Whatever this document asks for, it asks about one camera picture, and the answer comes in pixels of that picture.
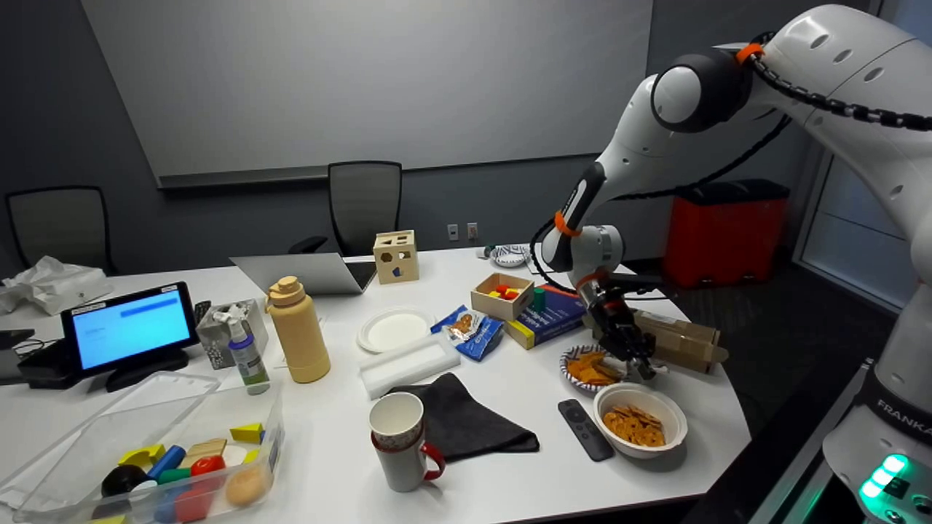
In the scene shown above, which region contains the small orange food bowl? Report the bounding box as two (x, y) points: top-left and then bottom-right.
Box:
(559, 342), (630, 399)

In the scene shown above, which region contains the white rolled towel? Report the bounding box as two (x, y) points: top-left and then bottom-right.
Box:
(359, 337), (463, 402)

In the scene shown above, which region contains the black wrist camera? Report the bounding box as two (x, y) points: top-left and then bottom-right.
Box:
(602, 274), (671, 297)

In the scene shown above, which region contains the tablet with blue screen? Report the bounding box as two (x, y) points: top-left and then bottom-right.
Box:
(59, 278), (202, 383)

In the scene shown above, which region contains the small spray bottle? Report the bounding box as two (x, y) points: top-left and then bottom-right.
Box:
(225, 312), (275, 399)

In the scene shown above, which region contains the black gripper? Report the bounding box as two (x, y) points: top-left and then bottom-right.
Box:
(580, 278), (663, 382)

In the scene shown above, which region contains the white round plate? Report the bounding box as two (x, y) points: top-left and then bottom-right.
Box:
(353, 305), (435, 358)

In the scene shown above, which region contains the blue book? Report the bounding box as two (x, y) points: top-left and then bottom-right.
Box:
(503, 286), (591, 353)

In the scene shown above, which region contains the glass door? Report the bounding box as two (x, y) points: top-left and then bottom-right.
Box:
(793, 143), (921, 313)

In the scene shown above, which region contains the yellow wedge toy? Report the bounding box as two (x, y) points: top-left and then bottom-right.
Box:
(227, 418), (267, 446)

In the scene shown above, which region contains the tan egg toy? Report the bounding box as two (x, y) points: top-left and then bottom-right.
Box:
(225, 462), (275, 510)

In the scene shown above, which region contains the white plastic bag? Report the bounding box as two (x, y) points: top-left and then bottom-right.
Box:
(0, 252), (110, 318)

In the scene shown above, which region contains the yellow toy block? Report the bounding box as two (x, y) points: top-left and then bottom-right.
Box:
(116, 441), (170, 472)

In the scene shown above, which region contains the white bowl with crackers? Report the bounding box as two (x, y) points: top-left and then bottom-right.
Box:
(591, 379), (693, 460)

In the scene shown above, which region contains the black cloth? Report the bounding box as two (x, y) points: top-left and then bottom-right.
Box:
(387, 369), (543, 465)

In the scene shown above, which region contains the wooden shape sorter cube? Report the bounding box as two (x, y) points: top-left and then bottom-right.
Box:
(369, 226), (423, 286)

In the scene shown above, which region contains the wooden box of blocks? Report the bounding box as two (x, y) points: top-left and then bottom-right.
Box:
(468, 270), (538, 324)

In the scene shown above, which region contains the clear plastic toy bin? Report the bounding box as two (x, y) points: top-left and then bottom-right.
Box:
(0, 372), (285, 524)

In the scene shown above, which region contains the cream plastic bottle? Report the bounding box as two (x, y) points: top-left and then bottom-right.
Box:
(266, 274), (336, 388)

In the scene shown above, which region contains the blue snack packet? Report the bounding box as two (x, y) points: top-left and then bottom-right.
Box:
(428, 302), (506, 364)

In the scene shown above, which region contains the blue cylinder toy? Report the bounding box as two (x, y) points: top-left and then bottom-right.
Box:
(145, 441), (190, 481)

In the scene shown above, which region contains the black corrugated cable conduit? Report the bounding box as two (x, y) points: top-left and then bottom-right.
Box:
(749, 53), (932, 133)

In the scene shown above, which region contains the white mug red handle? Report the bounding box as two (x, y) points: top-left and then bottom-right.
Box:
(368, 390), (448, 495)

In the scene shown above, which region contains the black ball toy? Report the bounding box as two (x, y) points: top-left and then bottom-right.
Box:
(98, 462), (149, 498)

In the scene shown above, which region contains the grey mesh office chair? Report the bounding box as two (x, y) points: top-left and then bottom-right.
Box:
(4, 182), (114, 274)
(323, 158), (409, 255)

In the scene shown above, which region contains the grey laptop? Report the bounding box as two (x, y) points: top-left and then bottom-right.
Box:
(227, 251), (378, 300)

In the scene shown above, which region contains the wall whiteboard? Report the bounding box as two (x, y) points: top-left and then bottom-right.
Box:
(78, 0), (656, 188)

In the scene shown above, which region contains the white carton box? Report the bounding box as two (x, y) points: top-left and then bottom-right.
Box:
(196, 297), (272, 372)

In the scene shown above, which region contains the red toy block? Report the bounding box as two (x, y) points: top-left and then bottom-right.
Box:
(190, 452), (231, 481)

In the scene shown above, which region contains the black remote control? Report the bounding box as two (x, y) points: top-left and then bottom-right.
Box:
(557, 395), (617, 465)

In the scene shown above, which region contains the red bin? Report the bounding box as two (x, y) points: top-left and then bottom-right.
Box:
(661, 176), (793, 291)

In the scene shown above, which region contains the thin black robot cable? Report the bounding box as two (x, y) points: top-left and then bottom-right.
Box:
(527, 112), (795, 297)

